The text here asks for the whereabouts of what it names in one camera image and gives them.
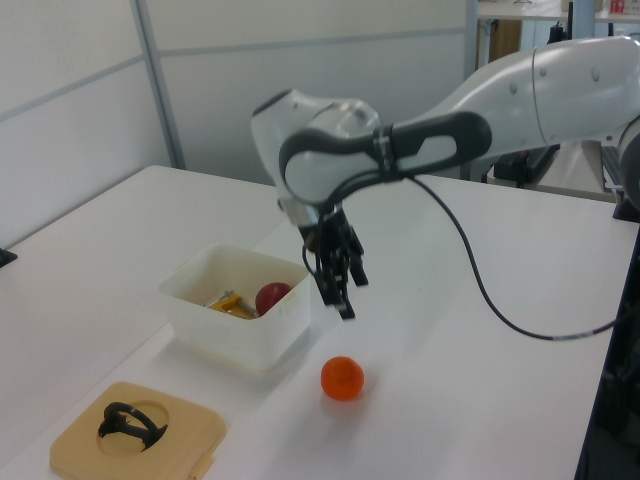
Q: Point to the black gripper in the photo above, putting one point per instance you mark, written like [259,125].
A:
[332,237]

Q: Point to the red apple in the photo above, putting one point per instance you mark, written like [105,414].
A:
[272,297]

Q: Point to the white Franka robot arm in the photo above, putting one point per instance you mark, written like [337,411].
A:
[550,90]

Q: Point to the orange fruit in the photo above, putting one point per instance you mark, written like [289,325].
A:
[342,377]

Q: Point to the white plastic container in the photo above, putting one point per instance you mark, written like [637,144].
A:
[240,340]

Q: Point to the beige container lid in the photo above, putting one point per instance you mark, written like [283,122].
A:
[80,450]

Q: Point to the small yellow C-clamp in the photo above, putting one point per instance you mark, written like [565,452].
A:
[227,304]

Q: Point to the black equipment stand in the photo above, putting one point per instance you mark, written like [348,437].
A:
[615,400]

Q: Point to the white background desk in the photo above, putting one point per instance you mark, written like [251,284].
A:
[530,11]

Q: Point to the black table edge clamp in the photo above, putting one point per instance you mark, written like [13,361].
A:
[6,257]

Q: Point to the small red box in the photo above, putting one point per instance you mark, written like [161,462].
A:
[618,6]

